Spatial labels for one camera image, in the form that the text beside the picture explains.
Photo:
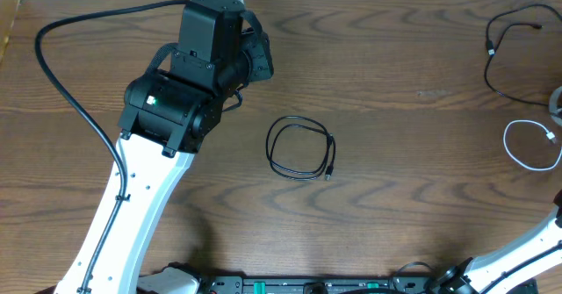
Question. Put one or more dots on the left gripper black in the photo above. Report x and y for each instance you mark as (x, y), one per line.
(263, 56)

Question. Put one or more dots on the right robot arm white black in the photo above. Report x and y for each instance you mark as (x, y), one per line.
(500, 271)

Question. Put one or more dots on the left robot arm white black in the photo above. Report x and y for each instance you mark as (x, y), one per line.
(168, 111)

